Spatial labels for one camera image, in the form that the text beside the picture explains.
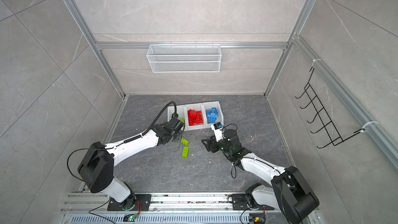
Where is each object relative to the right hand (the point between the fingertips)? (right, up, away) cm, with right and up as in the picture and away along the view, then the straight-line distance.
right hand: (206, 137), depth 85 cm
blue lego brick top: (+4, +12, +13) cm, 18 cm away
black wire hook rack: (+53, +6, -20) cm, 57 cm away
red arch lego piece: (-7, +10, +16) cm, 20 cm away
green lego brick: (-13, -10, +5) cm, 17 cm away
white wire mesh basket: (-14, +50, +16) cm, 54 cm away
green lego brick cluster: (-13, -4, +7) cm, 15 cm away
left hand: (-17, +3, +3) cm, 18 cm away
